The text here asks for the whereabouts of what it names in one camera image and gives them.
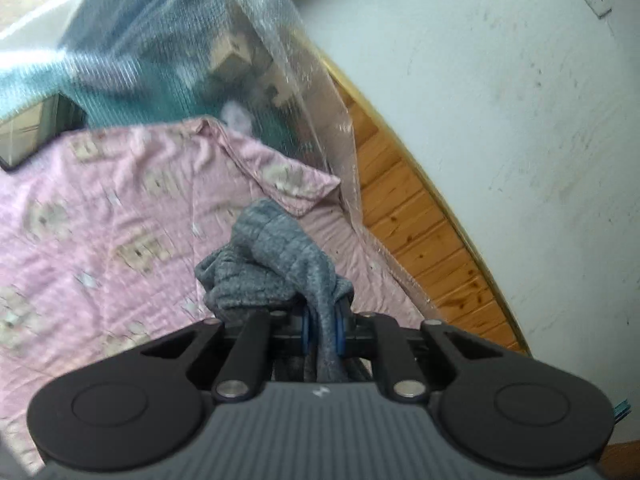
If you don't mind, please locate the wooden bed frame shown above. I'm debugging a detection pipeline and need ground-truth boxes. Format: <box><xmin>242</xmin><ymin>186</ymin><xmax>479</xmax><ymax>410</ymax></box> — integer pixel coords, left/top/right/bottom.
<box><xmin>295</xmin><ymin>30</ymin><xmax>532</xmax><ymax>356</ymax></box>

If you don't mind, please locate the grey knitted garment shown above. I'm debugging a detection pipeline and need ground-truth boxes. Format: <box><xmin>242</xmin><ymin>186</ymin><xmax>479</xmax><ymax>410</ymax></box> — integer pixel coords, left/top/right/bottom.
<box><xmin>194</xmin><ymin>198</ymin><xmax>355</xmax><ymax>384</ymax></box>

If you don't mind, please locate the pink printed blanket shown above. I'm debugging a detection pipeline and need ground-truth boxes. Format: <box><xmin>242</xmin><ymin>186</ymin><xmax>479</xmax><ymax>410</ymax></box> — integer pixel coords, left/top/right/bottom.
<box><xmin>0</xmin><ymin>115</ymin><xmax>432</xmax><ymax>476</ymax></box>

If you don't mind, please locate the clear plastic sheet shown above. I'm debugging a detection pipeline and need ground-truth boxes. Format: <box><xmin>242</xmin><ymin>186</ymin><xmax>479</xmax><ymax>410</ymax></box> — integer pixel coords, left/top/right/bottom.
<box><xmin>0</xmin><ymin>0</ymin><xmax>441</xmax><ymax>317</ymax></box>

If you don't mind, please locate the teal knitted cloth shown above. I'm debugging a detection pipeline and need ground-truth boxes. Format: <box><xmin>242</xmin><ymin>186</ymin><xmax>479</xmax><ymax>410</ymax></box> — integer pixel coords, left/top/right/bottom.
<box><xmin>0</xmin><ymin>0</ymin><xmax>321</xmax><ymax>166</ymax></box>

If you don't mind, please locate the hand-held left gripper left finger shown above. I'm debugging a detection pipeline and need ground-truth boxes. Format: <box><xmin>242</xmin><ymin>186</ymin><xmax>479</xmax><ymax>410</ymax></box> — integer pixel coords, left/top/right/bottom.
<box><xmin>111</xmin><ymin>307</ymin><xmax>313</xmax><ymax>402</ymax></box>

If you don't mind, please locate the cardboard box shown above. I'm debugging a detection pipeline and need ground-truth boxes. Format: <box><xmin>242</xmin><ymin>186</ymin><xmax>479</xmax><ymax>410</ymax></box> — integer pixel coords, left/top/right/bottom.
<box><xmin>209</xmin><ymin>32</ymin><xmax>256</xmax><ymax>77</ymax></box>

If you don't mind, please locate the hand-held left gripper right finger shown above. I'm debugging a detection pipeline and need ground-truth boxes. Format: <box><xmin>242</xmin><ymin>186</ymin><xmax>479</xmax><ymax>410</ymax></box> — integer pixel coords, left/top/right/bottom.
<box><xmin>334</xmin><ymin>296</ymin><xmax>532</xmax><ymax>402</ymax></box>

